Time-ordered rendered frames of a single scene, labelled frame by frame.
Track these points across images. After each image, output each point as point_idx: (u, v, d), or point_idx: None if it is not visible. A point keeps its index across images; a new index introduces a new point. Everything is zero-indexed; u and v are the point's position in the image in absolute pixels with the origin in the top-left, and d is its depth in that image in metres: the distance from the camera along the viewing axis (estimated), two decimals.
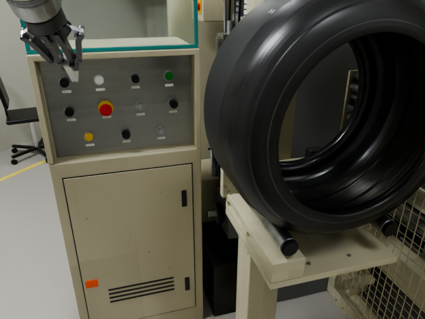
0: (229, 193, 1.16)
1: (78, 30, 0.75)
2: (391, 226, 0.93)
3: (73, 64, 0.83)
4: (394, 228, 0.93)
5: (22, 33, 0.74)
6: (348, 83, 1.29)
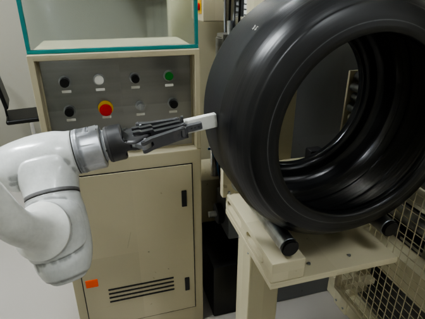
0: (229, 193, 1.16)
1: (141, 148, 0.72)
2: (394, 230, 0.93)
3: (186, 135, 0.78)
4: (389, 233, 0.93)
5: None
6: (348, 83, 1.29)
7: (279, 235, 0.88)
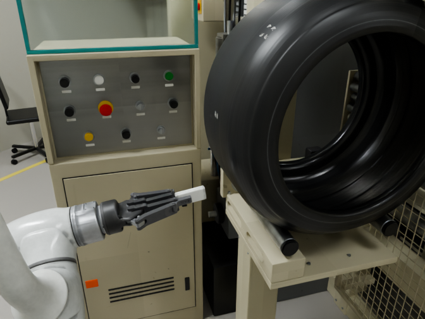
0: (229, 193, 1.16)
1: (135, 225, 0.79)
2: (388, 231, 0.93)
3: (177, 209, 0.84)
4: (391, 226, 0.93)
5: (131, 199, 0.88)
6: (348, 83, 1.29)
7: (277, 237, 0.88)
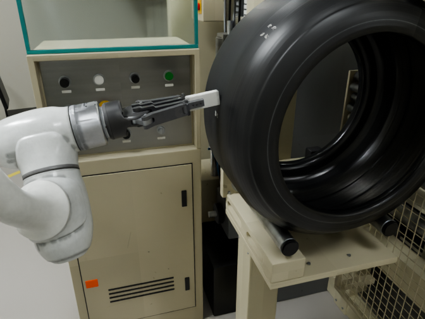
0: (229, 193, 1.16)
1: (141, 124, 0.70)
2: (388, 231, 0.93)
3: (188, 112, 0.76)
4: (391, 226, 0.93)
5: None
6: (348, 83, 1.29)
7: (277, 237, 0.88)
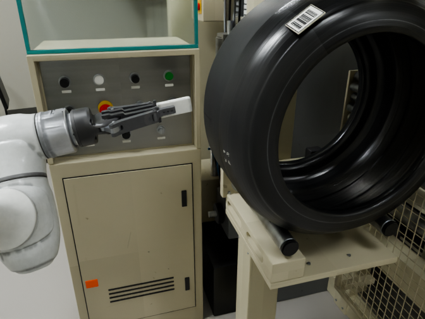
0: (229, 193, 1.16)
1: (109, 131, 0.69)
2: (388, 232, 0.93)
3: (159, 120, 0.75)
4: (389, 227, 0.93)
5: None
6: (348, 83, 1.29)
7: None
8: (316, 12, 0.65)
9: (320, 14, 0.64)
